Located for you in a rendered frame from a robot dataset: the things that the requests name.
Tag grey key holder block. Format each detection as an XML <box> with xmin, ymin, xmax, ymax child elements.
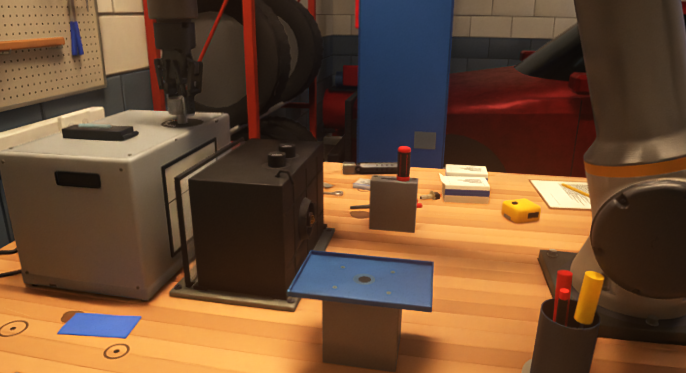
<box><xmin>368</xmin><ymin>174</ymin><xmax>420</xmax><ymax>234</ymax></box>

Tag yellow marker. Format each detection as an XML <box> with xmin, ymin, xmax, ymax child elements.
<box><xmin>573</xmin><ymin>270</ymin><xmax>606</xmax><ymax>326</ymax></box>

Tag black cable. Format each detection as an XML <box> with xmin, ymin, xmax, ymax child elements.
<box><xmin>0</xmin><ymin>246</ymin><xmax>23</xmax><ymax>279</ymax></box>

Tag dark grey pen cup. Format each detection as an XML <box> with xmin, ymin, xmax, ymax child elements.
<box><xmin>529</xmin><ymin>298</ymin><xmax>602</xmax><ymax>373</ymax></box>

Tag beige pegboard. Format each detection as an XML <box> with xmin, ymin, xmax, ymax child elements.
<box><xmin>0</xmin><ymin>0</ymin><xmax>107</xmax><ymax>113</ymax></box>

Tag yellow pencil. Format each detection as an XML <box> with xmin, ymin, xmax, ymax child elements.
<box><xmin>560</xmin><ymin>182</ymin><xmax>591</xmax><ymax>199</ymax></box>

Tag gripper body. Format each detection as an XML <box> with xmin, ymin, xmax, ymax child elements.
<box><xmin>154</xmin><ymin>17</ymin><xmax>198</xmax><ymax>64</ymax></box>

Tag yellow tape measure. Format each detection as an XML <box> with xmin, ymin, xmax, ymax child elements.
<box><xmin>501</xmin><ymin>197</ymin><xmax>542</xmax><ymax>225</ymax></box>

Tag blue handled tool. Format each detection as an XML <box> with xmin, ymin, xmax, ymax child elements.
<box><xmin>66</xmin><ymin>0</ymin><xmax>86</xmax><ymax>58</ymax></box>

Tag white box with blue stripe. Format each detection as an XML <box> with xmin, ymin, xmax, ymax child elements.
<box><xmin>438</xmin><ymin>172</ymin><xmax>492</xmax><ymax>205</ymax></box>

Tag white ledge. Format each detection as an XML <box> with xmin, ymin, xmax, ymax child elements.
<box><xmin>0</xmin><ymin>105</ymin><xmax>106</xmax><ymax>152</ymax></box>

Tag grey beamsetter box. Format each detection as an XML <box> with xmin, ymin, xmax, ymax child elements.
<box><xmin>0</xmin><ymin>109</ymin><xmax>232</xmax><ymax>302</ymax></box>

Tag black headlamp housing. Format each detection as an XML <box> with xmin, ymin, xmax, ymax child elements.
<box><xmin>187</xmin><ymin>138</ymin><xmax>326</xmax><ymax>301</ymax></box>

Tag blue tray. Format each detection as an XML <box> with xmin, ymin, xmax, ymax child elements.
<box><xmin>287</xmin><ymin>249</ymin><xmax>435</xmax><ymax>313</ymax></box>

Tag black dip dial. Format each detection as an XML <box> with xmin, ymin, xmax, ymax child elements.
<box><xmin>161</xmin><ymin>117</ymin><xmax>204</xmax><ymax>130</ymax></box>

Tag black and grey torch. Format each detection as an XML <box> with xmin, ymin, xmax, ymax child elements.
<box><xmin>342</xmin><ymin>160</ymin><xmax>399</xmax><ymax>176</ymax></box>

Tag red pen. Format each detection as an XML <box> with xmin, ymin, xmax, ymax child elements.
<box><xmin>557</xmin><ymin>287</ymin><xmax>571</xmax><ymax>326</ymax></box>
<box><xmin>552</xmin><ymin>269</ymin><xmax>574</xmax><ymax>322</ymax></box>

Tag red car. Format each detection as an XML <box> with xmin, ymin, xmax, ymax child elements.
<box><xmin>446</xmin><ymin>23</ymin><xmax>597</xmax><ymax>176</ymax></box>

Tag grey tray post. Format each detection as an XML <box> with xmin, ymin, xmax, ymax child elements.
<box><xmin>321</xmin><ymin>299</ymin><xmax>404</xmax><ymax>372</ymax></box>

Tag wooden shelf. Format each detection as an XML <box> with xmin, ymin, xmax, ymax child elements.
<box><xmin>0</xmin><ymin>36</ymin><xmax>67</xmax><ymax>53</ymax></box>

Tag red tyre rack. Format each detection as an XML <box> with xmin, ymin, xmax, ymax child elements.
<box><xmin>140</xmin><ymin>0</ymin><xmax>319</xmax><ymax>141</ymax></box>

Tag blue lift column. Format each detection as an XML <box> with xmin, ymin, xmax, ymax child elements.
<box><xmin>356</xmin><ymin>0</ymin><xmax>456</xmax><ymax>169</ymax></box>

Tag black tyre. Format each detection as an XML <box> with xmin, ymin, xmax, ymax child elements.
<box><xmin>291</xmin><ymin>0</ymin><xmax>324</xmax><ymax>103</ymax></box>
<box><xmin>255</xmin><ymin>0</ymin><xmax>308</xmax><ymax>105</ymax></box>
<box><xmin>191</xmin><ymin>0</ymin><xmax>280</xmax><ymax>126</ymax></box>

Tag white paper sheet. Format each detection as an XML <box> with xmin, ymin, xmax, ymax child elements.
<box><xmin>529</xmin><ymin>178</ymin><xmax>592</xmax><ymax>211</ymax></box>

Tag red tool chest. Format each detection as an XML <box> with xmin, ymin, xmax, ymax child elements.
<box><xmin>320</xmin><ymin>64</ymin><xmax>360</xmax><ymax>134</ymax></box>

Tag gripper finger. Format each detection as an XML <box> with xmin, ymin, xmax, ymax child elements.
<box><xmin>154</xmin><ymin>59</ymin><xmax>182</xmax><ymax>125</ymax></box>
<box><xmin>178</xmin><ymin>59</ymin><xmax>204</xmax><ymax>125</ymax></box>

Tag blue cloth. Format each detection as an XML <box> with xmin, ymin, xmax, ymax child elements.
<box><xmin>57</xmin><ymin>311</ymin><xmax>143</xmax><ymax>340</ymax></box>

